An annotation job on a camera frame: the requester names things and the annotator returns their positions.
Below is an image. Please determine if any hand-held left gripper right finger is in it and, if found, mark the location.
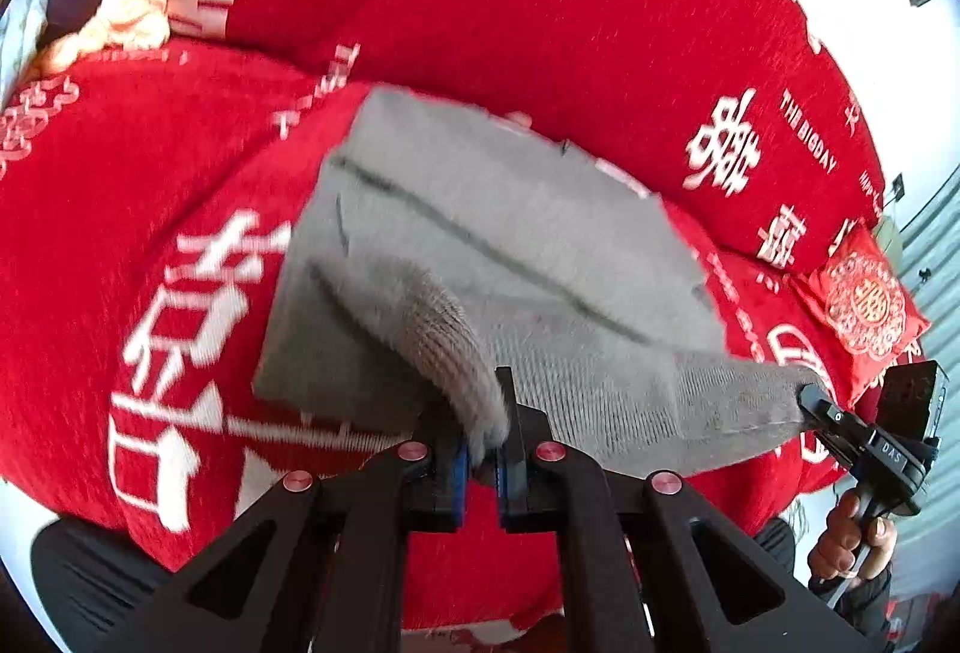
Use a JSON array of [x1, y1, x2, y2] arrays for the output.
[[495, 366, 884, 653]]

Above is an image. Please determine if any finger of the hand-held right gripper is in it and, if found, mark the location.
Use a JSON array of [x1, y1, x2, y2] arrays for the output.
[[796, 383, 875, 471]]

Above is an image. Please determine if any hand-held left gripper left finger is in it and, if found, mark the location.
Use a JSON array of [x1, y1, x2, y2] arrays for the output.
[[156, 439, 473, 653]]

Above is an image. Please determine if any grey knit sweater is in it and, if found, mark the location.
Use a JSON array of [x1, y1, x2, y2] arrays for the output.
[[253, 85, 826, 479]]

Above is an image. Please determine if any person's right forearm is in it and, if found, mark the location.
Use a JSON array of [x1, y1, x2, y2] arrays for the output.
[[806, 567, 895, 653]]

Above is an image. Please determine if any person's right hand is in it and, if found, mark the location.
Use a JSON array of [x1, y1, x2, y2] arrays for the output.
[[808, 491, 898, 583]]

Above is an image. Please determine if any red embroidered cushion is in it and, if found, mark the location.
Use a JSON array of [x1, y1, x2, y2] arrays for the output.
[[793, 223, 932, 363]]

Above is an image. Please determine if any black mesh chair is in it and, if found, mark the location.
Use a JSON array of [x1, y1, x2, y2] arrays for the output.
[[30, 518, 182, 653]]

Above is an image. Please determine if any red printed sofa cover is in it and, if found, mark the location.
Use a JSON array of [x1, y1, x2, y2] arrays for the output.
[[0, 0, 935, 633]]

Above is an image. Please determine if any dark purple cloth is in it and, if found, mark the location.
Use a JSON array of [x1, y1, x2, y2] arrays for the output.
[[46, 0, 103, 37]]

